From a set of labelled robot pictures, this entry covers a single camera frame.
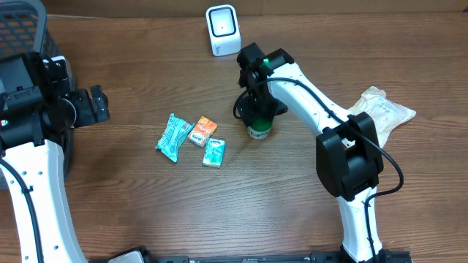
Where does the green round lid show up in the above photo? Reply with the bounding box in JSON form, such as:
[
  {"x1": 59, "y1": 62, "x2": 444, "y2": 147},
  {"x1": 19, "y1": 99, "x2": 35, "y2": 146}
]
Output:
[{"x1": 247, "y1": 118, "x2": 273, "y2": 140}]

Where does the orange snack packet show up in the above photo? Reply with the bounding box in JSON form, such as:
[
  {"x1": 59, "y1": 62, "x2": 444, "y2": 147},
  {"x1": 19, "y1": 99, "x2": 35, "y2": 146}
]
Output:
[{"x1": 188, "y1": 116, "x2": 217, "y2": 147}]

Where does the teal snack packet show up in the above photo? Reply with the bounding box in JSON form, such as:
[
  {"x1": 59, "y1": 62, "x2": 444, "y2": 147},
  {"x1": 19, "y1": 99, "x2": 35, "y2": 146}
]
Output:
[{"x1": 155, "y1": 113, "x2": 195, "y2": 163}]

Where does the white pouch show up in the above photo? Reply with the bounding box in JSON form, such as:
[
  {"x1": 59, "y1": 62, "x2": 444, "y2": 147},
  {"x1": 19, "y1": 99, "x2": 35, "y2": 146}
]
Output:
[{"x1": 349, "y1": 86, "x2": 416, "y2": 148}]

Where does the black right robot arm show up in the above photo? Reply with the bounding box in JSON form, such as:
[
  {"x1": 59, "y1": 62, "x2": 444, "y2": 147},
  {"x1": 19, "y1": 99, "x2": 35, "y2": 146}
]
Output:
[{"x1": 233, "y1": 43, "x2": 384, "y2": 262}]

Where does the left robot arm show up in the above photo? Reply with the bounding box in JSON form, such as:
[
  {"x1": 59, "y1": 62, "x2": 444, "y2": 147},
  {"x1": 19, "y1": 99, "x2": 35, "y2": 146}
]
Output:
[{"x1": 1, "y1": 52, "x2": 110, "y2": 262}]

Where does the white barcode scanner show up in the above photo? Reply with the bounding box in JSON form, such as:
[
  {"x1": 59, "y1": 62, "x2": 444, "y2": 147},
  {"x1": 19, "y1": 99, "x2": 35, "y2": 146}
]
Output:
[{"x1": 205, "y1": 4, "x2": 241, "y2": 57}]

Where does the grey plastic mesh basket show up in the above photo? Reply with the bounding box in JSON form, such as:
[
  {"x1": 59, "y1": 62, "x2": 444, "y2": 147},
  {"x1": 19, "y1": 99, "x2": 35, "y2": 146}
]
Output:
[{"x1": 1, "y1": 1, "x2": 77, "y2": 180}]

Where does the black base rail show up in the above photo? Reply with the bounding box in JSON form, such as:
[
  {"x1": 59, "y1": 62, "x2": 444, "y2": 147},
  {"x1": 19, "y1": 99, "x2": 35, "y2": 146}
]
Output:
[{"x1": 153, "y1": 250, "x2": 412, "y2": 263}]

